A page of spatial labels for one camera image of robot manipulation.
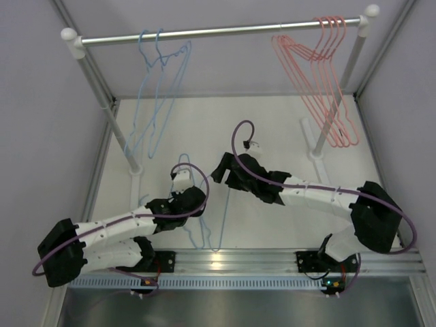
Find aluminium mounting rail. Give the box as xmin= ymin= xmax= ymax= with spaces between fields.
xmin=54 ymin=247 xmax=423 ymax=277

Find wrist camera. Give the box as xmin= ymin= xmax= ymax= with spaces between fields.
xmin=243 ymin=140 xmax=263 ymax=159
xmin=171 ymin=169 xmax=193 ymax=192

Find pink hung hanger one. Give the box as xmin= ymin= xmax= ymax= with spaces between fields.
xmin=281 ymin=16 xmax=354 ymax=147

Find slotted grey cable duct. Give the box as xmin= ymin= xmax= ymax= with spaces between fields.
xmin=68 ymin=275 xmax=340 ymax=290

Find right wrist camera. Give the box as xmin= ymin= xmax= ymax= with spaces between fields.
xmin=243 ymin=140 xmax=263 ymax=159

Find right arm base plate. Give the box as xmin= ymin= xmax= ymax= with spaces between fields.
xmin=295 ymin=251 xmax=328 ymax=273

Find grey clothes rack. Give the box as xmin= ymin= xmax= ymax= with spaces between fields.
xmin=60 ymin=3 xmax=382 ymax=215

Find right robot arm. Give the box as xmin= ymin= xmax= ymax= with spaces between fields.
xmin=211 ymin=153 xmax=402 ymax=270

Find pink hung hanger two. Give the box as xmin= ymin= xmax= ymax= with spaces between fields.
xmin=285 ymin=15 xmax=360 ymax=146

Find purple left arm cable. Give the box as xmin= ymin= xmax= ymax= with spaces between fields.
xmin=31 ymin=163 xmax=211 ymax=277

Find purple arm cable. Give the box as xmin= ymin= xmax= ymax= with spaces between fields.
xmin=230 ymin=120 xmax=418 ymax=255
xmin=31 ymin=163 xmax=211 ymax=277

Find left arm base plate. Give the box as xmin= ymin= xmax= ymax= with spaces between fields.
xmin=134 ymin=251 xmax=176 ymax=273

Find pink wire hanger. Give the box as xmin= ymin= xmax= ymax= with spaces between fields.
xmin=276 ymin=16 xmax=347 ymax=148
xmin=270 ymin=34 xmax=340 ymax=147

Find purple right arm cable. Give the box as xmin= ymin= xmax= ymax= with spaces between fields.
xmin=230 ymin=120 xmax=418 ymax=255

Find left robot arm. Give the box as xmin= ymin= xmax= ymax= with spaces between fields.
xmin=33 ymin=186 xmax=209 ymax=288

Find blue wire hanger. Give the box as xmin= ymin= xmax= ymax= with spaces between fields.
xmin=147 ymin=29 xmax=192 ymax=159
xmin=139 ymin=153 xmax=212 ymax=249
xmin=124 ymin=29 xmax=188 ymax=157
xmin=200 ymin=189 xmax=231 ymax=253

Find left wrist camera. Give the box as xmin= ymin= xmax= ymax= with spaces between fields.
xmin=171 ymin=169 xmax=193 ymax=192

